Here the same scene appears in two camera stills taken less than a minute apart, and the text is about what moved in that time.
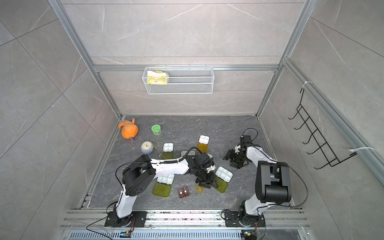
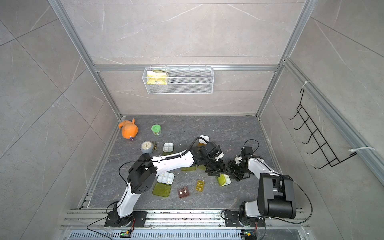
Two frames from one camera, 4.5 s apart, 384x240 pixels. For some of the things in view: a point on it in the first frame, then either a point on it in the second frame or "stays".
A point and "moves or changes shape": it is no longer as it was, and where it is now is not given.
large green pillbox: x=223 y=176 moves or changes shape
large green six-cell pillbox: x=163 y=186 stays
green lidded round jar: x=156 y=129 stays
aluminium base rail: x=185 y=225 stays
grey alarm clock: x=148 y=147 stays
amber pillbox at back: x=203 y=141 stays
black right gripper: x=230 y=155 → x=238 y=177
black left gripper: x=210 y=182 → x=219 y=170
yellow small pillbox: x=199 y=188 stays
